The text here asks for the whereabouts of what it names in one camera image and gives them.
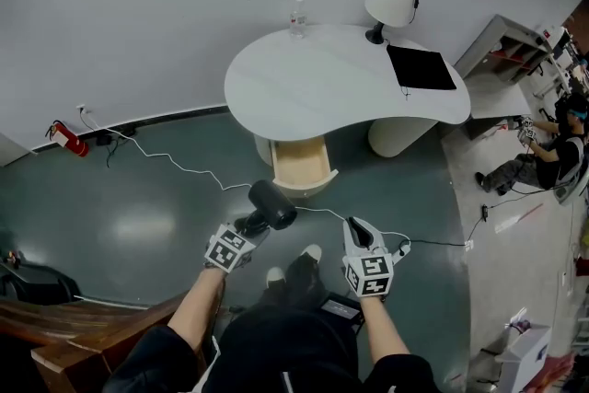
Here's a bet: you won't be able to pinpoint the grey desk with shelf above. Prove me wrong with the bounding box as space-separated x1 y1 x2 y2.
453 13 572 139

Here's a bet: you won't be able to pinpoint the person's right white shoe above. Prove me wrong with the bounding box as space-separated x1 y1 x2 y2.
298 243 323 263

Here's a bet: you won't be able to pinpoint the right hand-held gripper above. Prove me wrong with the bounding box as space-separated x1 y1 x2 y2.
341 215 396 298

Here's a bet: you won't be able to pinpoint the black screen device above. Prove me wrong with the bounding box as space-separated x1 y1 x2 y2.
319 295 364 323

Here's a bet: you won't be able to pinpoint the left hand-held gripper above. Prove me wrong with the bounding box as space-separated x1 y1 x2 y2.
203 223 271 274

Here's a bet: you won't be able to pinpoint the black flat pad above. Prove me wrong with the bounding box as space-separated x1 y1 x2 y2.
385 43 458 92

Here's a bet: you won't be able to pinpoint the white power strip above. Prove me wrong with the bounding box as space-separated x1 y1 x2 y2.
390 238 411 266

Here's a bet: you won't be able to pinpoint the person's black shirt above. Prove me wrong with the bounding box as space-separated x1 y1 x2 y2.
103 307 443 393

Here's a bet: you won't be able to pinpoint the black charger cable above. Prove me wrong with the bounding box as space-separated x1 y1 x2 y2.
407 204 490 248

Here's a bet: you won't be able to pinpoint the person's right forearm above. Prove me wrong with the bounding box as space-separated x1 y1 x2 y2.
358 295 411 372

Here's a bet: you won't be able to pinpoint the white table lamp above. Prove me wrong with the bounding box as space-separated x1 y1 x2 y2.
364 0 421 46

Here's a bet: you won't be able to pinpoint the person's left forearm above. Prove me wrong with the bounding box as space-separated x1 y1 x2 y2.
166 266 226 358

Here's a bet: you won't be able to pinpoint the wooden drawer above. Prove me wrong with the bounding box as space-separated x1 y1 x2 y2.
269 136 340 199

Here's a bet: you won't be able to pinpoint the white cardboard box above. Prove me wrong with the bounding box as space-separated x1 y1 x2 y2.
496 324 553 393

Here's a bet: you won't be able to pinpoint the white kidney-shaped desk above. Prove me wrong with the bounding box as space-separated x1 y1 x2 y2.
224 23 472 199

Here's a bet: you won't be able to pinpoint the dark wooden stair railing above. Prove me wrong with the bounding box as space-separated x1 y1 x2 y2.
0 289 203 393

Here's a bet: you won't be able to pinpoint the clear plastic water bottle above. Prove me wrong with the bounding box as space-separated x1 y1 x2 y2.
288 0 308 39

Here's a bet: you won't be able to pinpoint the black cylindrical object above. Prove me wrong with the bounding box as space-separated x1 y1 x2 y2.
233 179 298 238

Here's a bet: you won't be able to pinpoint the person's black trousers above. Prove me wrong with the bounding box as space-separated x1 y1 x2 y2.
257 255 332 318

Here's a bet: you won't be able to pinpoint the white power cable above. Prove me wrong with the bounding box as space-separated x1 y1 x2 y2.
80 108 411 245

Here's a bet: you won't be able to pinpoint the red fire extinguisher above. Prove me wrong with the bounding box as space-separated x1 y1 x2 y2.
44 120 91 158

